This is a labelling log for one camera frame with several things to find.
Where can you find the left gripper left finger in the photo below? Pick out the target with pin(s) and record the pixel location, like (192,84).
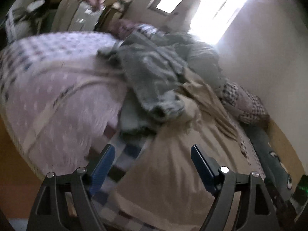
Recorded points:
(64,202)

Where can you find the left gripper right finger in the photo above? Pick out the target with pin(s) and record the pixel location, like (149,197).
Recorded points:
(255,210)

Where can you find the tan khaki garment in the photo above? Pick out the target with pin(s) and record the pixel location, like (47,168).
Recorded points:
(163,188)

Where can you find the dark teal penguin pillow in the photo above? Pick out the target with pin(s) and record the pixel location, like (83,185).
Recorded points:
(272,166)

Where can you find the wooden headboard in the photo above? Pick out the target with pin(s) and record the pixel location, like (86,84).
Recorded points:
(285,151)

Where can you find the plaid checkered bed sheet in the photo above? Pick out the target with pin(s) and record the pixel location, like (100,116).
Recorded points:
(60,103)

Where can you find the plaid folded quilt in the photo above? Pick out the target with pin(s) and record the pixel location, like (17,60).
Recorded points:
(243,105)

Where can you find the light blue grey garment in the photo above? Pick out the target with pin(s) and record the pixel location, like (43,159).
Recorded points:
(153,68)

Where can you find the plaid pillow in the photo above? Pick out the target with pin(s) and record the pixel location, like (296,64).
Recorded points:
(122,28)

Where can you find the pink cloth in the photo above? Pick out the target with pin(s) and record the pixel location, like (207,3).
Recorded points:
(95,4)

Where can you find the window with curtain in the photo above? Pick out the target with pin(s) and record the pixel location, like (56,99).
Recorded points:
(207,20)

